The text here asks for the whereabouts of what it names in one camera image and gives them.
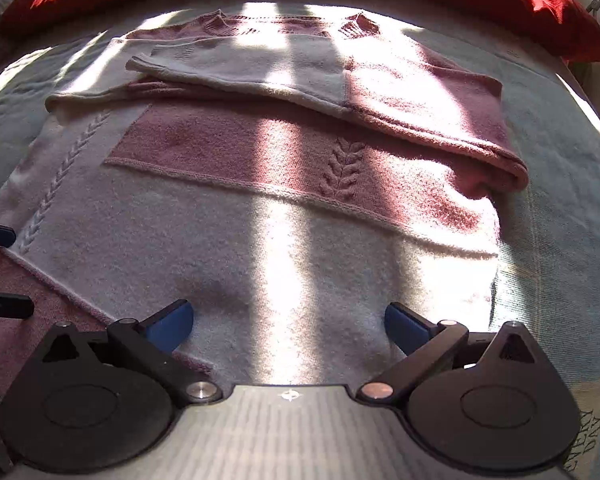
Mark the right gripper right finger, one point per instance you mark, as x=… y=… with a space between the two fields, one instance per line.
x=432 y=348

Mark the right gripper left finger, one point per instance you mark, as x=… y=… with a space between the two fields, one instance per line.
x=129 y=361

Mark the pink and white knit sweater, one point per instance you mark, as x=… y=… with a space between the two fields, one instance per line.
x=289 y=175

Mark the green plaid bed blanket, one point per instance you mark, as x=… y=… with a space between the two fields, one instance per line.
x=497 y=419

